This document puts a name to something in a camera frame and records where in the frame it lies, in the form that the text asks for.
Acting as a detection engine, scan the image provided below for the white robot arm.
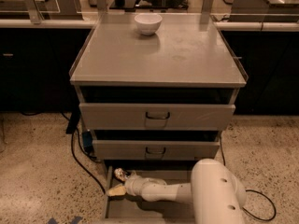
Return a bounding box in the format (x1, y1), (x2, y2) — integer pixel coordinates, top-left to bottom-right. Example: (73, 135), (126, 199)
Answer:
(107, 159), (247, 224)

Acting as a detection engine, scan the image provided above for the middle grey drawer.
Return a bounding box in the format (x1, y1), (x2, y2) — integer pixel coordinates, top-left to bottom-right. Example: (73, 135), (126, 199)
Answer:
(93, 140), (220, 161)

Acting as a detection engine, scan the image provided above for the top grey drawer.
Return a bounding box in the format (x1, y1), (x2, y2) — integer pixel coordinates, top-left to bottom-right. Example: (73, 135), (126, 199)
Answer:
(79, 103), (235, 131)

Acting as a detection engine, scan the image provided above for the grey metal drawer cabinet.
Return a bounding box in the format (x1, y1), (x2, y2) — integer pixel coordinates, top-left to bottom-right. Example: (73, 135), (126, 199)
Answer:
(68, 12), (249, 224)

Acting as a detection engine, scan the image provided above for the blue power adapter box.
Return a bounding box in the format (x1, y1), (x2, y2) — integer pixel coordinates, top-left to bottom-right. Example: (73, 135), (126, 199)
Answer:
(82, 132), (93, 150)

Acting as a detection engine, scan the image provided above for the white ceramic bowl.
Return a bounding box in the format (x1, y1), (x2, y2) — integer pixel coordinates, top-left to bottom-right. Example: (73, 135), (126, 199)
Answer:
(135, 13), (163, 35)

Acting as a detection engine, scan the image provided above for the black cable left floor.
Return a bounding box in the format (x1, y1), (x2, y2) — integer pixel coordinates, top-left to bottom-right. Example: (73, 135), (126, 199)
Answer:
(19, 110), (107, 195)

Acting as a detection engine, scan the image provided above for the black cable floor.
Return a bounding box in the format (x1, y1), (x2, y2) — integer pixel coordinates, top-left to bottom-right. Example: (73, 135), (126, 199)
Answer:
(19, 110), (107, 195)
(219, 135), (278, 222)

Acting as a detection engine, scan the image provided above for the black cable right floor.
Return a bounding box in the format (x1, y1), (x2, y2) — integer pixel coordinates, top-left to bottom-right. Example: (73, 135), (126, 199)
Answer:
(219, 135), (278, 222)

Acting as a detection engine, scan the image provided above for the left metal post bracket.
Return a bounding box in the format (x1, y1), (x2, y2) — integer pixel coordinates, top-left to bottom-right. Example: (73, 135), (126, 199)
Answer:
(23, 0), (43, 24)

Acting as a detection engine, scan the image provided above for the right metal post bracket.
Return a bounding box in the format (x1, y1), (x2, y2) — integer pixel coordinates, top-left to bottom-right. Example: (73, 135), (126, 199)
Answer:
(201, 0), (214, 13)

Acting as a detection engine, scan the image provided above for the white horizontal rail pipe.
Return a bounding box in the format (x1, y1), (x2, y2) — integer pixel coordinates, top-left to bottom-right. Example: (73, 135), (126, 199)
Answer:
(0, 20), (299, 32)

